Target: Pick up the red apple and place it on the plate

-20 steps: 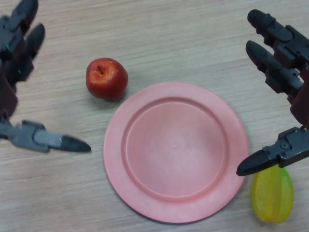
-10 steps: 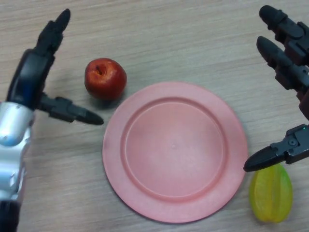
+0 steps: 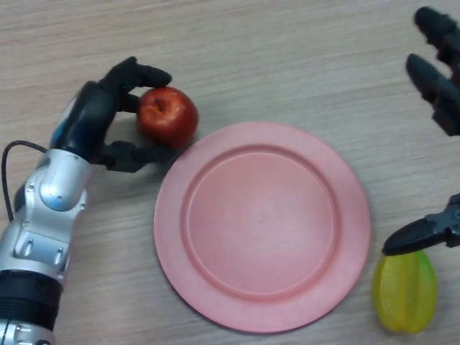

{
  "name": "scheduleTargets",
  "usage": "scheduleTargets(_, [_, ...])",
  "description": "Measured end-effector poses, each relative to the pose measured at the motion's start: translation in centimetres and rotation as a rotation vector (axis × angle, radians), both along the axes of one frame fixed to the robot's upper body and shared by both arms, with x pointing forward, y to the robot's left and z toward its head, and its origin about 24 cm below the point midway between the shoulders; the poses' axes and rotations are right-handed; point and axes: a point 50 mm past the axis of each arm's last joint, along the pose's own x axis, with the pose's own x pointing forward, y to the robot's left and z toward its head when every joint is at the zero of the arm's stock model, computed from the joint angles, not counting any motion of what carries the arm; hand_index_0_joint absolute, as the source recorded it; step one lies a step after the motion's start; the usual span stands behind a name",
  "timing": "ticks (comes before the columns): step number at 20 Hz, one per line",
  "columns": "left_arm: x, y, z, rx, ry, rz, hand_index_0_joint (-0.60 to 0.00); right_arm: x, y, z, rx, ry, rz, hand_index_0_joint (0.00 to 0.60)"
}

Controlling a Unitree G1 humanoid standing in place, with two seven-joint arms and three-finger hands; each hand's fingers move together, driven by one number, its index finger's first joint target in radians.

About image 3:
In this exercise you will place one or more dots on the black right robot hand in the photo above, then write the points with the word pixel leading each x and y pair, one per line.
pixel 436 90

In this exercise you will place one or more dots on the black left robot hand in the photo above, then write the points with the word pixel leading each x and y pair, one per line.
pixel 93 115

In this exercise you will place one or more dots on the red apple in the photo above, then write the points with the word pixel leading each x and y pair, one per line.
pixel 167 117

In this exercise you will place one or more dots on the pink round plate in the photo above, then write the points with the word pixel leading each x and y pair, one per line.
pixel 262 227

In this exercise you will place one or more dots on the yellow green starfruit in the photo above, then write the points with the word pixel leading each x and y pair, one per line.
pixel 405 293

